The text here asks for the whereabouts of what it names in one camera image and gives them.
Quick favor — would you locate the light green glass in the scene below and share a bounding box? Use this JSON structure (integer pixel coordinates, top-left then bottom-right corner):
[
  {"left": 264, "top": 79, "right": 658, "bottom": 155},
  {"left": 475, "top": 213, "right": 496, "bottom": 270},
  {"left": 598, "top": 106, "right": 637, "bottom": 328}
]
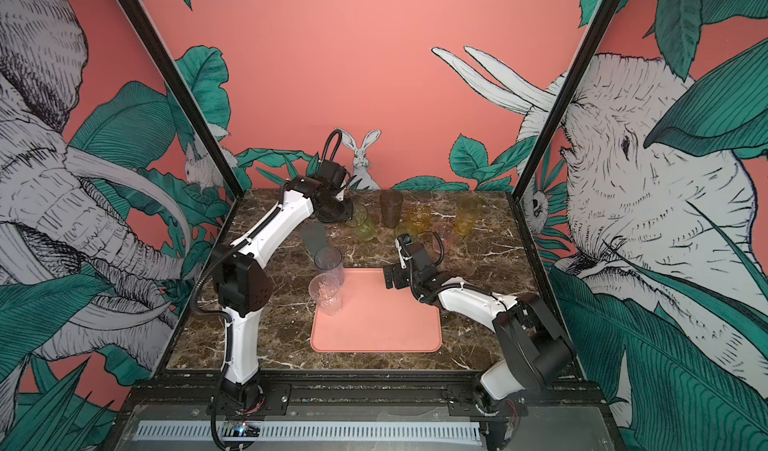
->
[
  {"left": 346, "top": 204, "right": 377, "bottom": 242},
  {"left": 393, "top": 221, "right": 419, "bottom": 242}
]

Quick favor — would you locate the pink square tray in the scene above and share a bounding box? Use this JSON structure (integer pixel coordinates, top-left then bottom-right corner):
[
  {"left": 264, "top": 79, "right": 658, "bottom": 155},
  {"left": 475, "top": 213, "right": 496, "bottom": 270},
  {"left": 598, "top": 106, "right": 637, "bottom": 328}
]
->
[{"left": 310, "top": 268, "right": 442, "bottom": 353}]

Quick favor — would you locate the clear short glass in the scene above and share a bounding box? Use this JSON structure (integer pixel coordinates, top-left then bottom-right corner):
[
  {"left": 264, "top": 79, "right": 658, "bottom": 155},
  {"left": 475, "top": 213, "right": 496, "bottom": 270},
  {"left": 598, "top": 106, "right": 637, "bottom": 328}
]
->
[{"left": 308, "top": 273, "right": 342, "bottom": 316}]

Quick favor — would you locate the clear bluish tall glass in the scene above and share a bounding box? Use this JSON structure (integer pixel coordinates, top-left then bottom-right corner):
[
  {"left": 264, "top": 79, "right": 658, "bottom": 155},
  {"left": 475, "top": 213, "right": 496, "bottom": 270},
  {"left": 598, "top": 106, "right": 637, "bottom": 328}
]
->
[{"left": 313, "top": 246, "right": 345, "bottom": 285}]

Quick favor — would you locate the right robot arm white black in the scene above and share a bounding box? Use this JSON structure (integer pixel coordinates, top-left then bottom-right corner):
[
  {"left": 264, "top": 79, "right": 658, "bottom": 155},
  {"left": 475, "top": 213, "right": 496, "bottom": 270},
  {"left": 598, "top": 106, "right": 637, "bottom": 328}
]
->
[{"left": 383, "top": 234, "right": 576, "bottom": 414}]

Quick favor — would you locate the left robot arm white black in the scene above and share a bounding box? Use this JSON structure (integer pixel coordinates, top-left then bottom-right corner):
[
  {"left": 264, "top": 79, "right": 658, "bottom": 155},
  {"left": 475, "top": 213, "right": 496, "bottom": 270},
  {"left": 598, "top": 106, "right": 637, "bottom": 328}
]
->
[{"left": 209, "top": 176, "right": 353, "bottom": 386}]

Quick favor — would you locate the frosted teal glass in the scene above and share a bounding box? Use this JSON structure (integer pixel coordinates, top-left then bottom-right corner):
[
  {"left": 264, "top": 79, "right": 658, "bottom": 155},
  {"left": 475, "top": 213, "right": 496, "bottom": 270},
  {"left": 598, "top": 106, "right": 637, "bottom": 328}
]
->
[{"left": 300, "top": 222, "right": 328, "bottom": 258}]

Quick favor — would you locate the pink glass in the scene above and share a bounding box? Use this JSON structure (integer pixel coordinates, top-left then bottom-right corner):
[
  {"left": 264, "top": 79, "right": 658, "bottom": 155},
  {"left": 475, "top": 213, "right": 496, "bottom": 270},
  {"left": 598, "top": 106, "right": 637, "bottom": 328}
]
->
[{"left": 432, "top": 221, "right": 457, "bottom": 257}]

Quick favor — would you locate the orange yellow glass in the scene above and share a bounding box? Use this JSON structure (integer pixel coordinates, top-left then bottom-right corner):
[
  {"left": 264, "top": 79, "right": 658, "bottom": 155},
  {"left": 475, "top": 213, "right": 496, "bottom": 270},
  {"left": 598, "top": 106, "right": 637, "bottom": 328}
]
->
[{"left": 408, "top": 203, "right": 432, "bottom": 235}]

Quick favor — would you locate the dark brown glass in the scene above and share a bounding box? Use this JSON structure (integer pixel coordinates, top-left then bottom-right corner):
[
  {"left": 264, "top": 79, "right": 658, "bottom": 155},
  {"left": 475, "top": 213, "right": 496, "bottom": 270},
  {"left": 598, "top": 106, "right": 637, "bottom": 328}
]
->
[{"left": 379, "top": 190, "right": 404, "bottom": 229}]

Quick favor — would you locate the tall yellow glass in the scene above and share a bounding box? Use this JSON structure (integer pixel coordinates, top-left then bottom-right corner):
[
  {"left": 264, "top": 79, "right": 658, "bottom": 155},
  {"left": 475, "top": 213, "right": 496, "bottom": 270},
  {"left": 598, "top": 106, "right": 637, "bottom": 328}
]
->
[{"left": 454, "top": 194, "right": 482, "bottom": 236}]

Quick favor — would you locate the white perforated strip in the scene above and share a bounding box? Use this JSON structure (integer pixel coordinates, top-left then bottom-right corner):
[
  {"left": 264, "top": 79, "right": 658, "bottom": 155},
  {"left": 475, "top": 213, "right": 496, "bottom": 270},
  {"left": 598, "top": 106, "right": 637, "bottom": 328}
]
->
[{"left": 132, "top": 420, "right": 482, "bottom": 445}]

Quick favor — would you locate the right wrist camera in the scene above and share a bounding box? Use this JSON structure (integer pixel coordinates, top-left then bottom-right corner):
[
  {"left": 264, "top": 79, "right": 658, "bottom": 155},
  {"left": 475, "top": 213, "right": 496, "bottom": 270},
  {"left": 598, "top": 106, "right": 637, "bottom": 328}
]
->
[{"left": 395, "top": 233, "right": 412, "bottom": 270}]

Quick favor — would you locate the left black frame post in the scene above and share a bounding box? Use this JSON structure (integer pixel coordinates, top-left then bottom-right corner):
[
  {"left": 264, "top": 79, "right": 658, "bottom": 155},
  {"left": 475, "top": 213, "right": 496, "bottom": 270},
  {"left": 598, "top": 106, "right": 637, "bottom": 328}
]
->
[{"left": 117, "top": 0, "right": 244, "bottom": 199}]

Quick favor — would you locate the black frame post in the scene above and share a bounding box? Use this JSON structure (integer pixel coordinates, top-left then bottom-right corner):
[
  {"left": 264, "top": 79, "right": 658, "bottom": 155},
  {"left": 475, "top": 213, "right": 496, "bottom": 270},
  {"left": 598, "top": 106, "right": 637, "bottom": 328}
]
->
[
  {"left": 117, "top": 0, "right": 244, "bottom": 199},
  {"left": 511, "top": 0, "right": 621, "bottom": 204}
]

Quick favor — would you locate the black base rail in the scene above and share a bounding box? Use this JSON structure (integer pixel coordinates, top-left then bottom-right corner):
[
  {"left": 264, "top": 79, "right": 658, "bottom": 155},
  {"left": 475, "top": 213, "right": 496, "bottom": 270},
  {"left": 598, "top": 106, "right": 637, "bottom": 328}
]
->
[{"left": 122, "top": 370, "right": 610, "bottom": 420}]

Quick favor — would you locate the right black frame post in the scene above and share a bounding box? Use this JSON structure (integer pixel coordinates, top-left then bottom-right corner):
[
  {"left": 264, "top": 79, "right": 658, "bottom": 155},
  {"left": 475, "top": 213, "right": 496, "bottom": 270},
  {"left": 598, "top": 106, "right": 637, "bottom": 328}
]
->
[{"left": 511, "top": 0, "right": 621, "bottom": 204}]

